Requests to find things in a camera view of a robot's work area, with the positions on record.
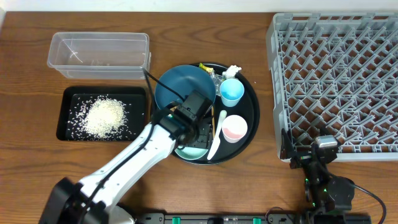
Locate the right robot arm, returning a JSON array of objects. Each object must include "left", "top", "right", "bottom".
[{"left": 280, "top": 128, "right": 354, "bottom": 223}]

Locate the yellow green snack wrapper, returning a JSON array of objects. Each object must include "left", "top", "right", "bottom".
[{"left": 198, "top": 63, "right": 214, "bottom": 75}]

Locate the clear plastic storage bin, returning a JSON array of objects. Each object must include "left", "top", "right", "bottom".
[{"left": 47, "top": 32, "right": 151, "bottom": 80}]

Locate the mint green bowl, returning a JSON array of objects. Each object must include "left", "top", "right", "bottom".
[{"left": 175, "top": 147, "right": 208, "bottom": 161}]

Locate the pile of white rice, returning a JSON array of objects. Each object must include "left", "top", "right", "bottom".
[{"left": 65, "top": 94, "right": 135, "bottom": 141}]

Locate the white pink cup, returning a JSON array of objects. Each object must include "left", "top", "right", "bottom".
[{"left": 221, "top": 114, "right": 248, "bottom": 143}]

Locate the light blue cup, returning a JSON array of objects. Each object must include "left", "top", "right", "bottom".
[{"left": 220, "top": 78, "right": 244, "bottom": 107}]

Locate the black rectangular tray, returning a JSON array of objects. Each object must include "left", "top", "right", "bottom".
[{"left": 56, "top": 86, "right": 147, "bottom": 141}]

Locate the crumpled white tissue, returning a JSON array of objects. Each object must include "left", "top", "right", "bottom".
[{"left": 222, "top": 65, "right": 242, "bottom": 79}]

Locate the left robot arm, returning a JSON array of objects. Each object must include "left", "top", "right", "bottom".
[{"left": 39, "top": 105, "right": 208, "bottom": 223}]

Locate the clear plastic wrapper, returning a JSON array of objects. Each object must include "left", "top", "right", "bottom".
[{"left": 210, "top": 71, "right": 224, "bottom": 96}]

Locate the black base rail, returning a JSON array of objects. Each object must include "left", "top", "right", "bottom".
[{"left": 138, "top": 212, "right": 373, "bottom": 224}]

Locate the round black serving tray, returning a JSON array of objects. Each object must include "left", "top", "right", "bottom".
[{"left": 150, "top": 62, "right": 261, "bottom": 166}]

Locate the wooden chopstick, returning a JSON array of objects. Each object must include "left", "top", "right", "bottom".
[{"left": 211, "top": 106, "right": 215, "bottom": 139}]

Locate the white plastic knife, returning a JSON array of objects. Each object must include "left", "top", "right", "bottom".
[{"left": 207, "top": 110, "right": 227, "bottom": 160}]

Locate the grey dishwasher rack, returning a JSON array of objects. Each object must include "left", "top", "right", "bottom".
[{"left": 266, "top": 12, "right": 397, "bottom": 162}]

